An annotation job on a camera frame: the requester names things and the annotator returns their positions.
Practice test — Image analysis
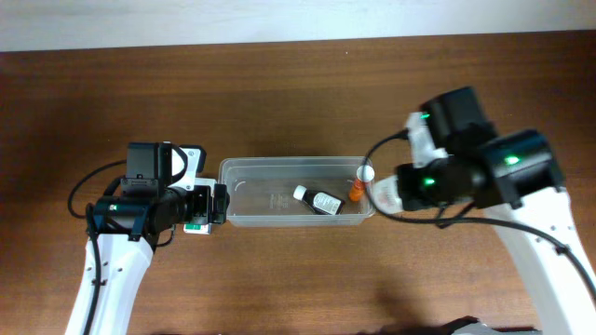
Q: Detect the clear plastic container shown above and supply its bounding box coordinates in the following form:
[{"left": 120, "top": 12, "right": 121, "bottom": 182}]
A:
[{"left": 219, "top": 156, "right": 374, "bottom": 227}]

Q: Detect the white tube bottle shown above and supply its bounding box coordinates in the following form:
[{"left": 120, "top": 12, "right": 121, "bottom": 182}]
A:
[{"left": 372, "top": 175, "right": 403, "bottom": 215}]

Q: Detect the orange glue stick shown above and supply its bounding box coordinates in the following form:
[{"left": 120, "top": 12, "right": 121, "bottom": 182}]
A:
[{"left": 348, "top": 165, "right": 374, "bottom": 202}]

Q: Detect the small black white-capped bottle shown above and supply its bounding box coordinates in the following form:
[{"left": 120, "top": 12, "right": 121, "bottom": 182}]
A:
[{"left": 292, "top": 185, "right": 345, "bottom": 215}]

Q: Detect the white green medicine box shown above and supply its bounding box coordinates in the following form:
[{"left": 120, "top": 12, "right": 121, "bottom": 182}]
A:
[{"left": 183, "top": 224, "right": 211, "bottom": 235}]

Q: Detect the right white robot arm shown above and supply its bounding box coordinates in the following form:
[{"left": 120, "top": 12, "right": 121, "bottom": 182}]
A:
[{"left": 396, "top": 126, "right": 595, "bottom": 334}]

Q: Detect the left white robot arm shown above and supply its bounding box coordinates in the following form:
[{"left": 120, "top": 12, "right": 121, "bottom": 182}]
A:
[{"left": 66, "top": 179, "right": 230, "bottom": 334}]

